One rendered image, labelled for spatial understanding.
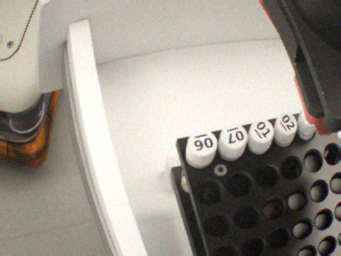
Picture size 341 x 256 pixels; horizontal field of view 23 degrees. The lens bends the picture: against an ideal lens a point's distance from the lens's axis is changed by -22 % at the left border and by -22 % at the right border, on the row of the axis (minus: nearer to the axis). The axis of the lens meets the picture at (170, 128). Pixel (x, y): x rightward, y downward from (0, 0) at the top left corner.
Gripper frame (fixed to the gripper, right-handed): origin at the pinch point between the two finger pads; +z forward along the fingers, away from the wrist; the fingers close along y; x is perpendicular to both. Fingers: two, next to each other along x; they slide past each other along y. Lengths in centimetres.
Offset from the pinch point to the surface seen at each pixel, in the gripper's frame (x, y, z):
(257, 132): 3.5, 0.0, 2.7
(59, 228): 14, 28, 94
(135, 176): 8.3, 2.2, 10.1
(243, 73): 1.3, 6.7, 10.6
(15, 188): 21, 36, 94
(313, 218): 1.1, -5.0, 3.9
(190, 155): 6.6, -0.2, 3.0
